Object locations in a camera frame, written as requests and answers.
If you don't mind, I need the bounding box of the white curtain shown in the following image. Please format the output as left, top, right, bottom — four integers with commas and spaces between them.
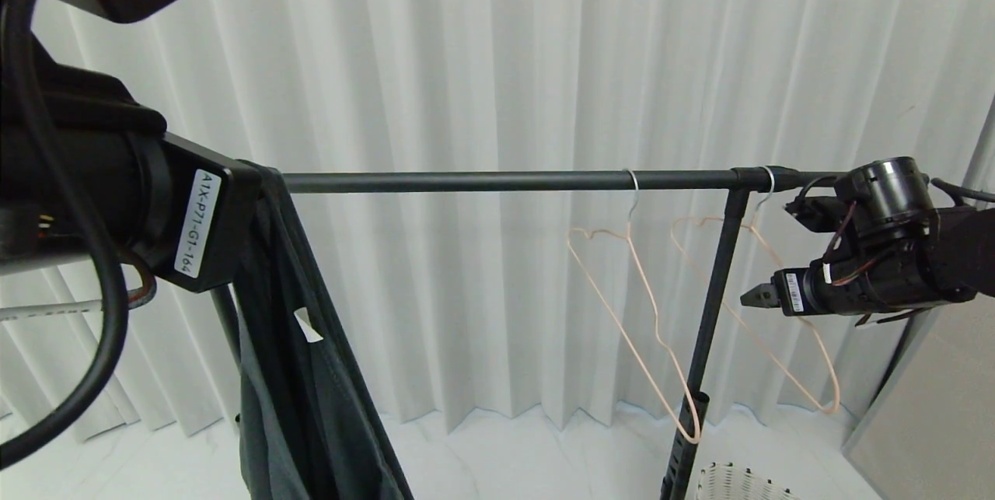
0, 0, 995, 446

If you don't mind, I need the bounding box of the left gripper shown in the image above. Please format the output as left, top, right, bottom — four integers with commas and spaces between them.
0, 131, 263, 295

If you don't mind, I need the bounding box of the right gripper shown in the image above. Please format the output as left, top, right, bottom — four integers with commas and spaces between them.
740, 250, 895, 320

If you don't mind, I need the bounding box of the white laundry basket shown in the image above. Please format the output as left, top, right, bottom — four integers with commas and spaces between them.
694, 463, 801, 500

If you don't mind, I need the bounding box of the pink clothes hanger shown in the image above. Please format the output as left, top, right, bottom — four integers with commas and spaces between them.
670, 167, 843, 416
566, 170, 703, 445

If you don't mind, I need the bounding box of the black clothes rack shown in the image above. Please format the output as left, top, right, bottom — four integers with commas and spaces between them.
210, 166, 844, 500

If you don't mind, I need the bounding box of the dark grey shirt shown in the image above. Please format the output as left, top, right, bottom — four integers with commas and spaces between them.
233, 166, 414, 500

